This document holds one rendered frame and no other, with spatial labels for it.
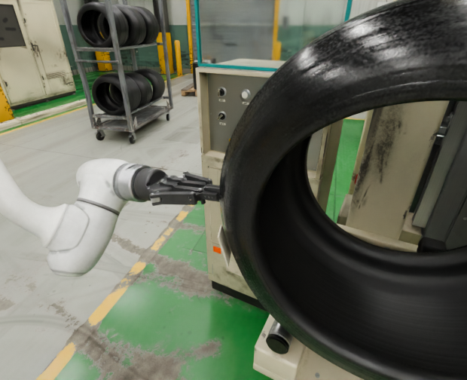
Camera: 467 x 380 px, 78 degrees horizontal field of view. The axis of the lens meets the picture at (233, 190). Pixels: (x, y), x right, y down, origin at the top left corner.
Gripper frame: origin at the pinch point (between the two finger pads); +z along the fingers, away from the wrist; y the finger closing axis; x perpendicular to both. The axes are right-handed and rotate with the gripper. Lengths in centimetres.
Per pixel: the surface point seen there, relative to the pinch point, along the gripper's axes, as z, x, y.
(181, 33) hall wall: -589, -89, 796
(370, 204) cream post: 25.7, 13.2, 26.3
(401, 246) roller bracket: 33.6, 22.5, 24.2
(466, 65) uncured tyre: 33.3, -21.9, -11.5
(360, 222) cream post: 23.8, 18.7, 26.3
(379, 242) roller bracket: 28.7, 22.2, 23.8
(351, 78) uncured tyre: 24.7, -21.5, -11.4
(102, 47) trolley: -280, -45, 217
